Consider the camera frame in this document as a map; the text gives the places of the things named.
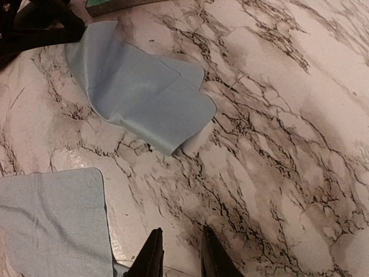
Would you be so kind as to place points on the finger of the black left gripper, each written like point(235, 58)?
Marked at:
point(39, 23)

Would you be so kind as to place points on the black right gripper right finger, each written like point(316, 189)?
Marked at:
point(215, 260)

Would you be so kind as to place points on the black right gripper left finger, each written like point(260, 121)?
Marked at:
point(149, 261)

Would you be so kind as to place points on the grey marbled glasses case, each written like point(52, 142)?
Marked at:
point(99, 7)

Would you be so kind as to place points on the light blue cleaning cloth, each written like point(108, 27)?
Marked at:
point(155, 97)

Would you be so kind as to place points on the light blue cloth front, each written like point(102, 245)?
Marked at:
point(56, 223)

